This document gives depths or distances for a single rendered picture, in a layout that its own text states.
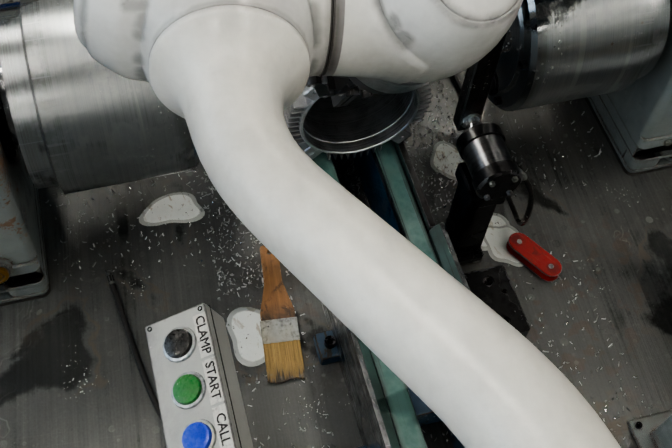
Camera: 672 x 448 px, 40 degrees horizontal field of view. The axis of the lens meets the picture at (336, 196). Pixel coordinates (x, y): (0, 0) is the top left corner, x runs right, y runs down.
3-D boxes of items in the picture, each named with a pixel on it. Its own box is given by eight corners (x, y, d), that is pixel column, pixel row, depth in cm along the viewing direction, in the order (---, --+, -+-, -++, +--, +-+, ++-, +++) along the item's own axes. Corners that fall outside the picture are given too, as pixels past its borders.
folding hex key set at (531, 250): (501, 248, 132) (504, 241, 130) (514, 234, 133) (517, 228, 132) (550, 286, 129) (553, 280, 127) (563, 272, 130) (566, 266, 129)
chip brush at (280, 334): (250, 249, 129) (250, 246, 129) (285, 245, 130) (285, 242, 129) (267, 385, 118) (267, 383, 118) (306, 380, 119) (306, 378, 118)
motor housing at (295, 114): (254, 61, 133) (252, -39, 117) (379, 41, 136) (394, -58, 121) (286, 172, 122) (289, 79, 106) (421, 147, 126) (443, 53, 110)
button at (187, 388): (177, 384, 92) (168, 379, 90) (204, 373, 91) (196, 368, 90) (182, 412, 90) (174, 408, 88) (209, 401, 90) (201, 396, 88)
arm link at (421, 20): (469, -42, 72) (305, -46, 70) (551, -122, 57) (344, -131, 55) (475, 94, 72) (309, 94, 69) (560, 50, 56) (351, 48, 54)
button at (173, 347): (168, 339, 94) (160, 334, 93) (194, 328, 94) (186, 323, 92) (173, 366, 93) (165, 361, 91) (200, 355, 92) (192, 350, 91)
